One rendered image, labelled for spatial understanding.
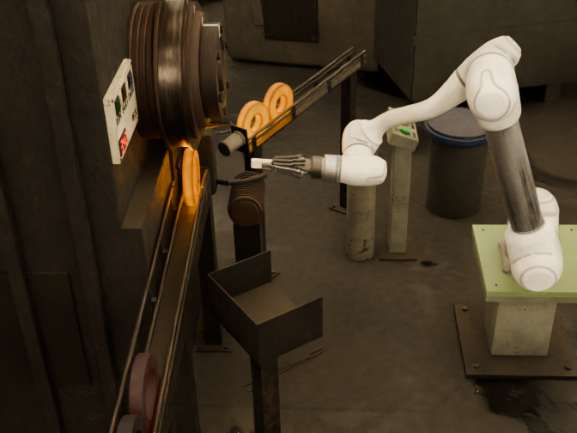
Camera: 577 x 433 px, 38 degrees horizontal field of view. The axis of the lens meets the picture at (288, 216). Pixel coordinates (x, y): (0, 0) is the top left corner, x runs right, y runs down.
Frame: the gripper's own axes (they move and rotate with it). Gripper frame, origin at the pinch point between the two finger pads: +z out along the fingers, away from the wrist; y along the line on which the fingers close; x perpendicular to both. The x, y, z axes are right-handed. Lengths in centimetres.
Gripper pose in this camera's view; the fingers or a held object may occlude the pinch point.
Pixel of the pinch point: (261, 163)
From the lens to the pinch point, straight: 280.2
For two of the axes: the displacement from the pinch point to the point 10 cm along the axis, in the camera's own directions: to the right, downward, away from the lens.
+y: 0.4, -5.4, 8.4
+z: -10.0, -0.7, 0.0
